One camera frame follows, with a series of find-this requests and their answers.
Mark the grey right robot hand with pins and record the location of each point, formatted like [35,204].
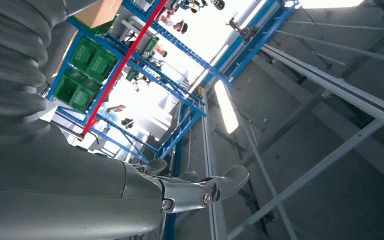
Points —
[62,192]

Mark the person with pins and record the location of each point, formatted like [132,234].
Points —
[109,116]
[180,27]
[160,52]

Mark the green plastic crate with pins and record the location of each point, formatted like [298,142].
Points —
[81,53]
[66,89]
[101,64]
[82,97]

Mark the red rack bar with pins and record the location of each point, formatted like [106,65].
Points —
[125,64]

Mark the long ceiling light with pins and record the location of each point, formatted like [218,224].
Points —
[328,3]
[226,109]

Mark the brown cardboard box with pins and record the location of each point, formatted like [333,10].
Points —
[99,11]

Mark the blue overhead beam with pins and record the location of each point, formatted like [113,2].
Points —
[265,36]

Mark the blue metal rack frame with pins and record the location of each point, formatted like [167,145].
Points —
[192,56]

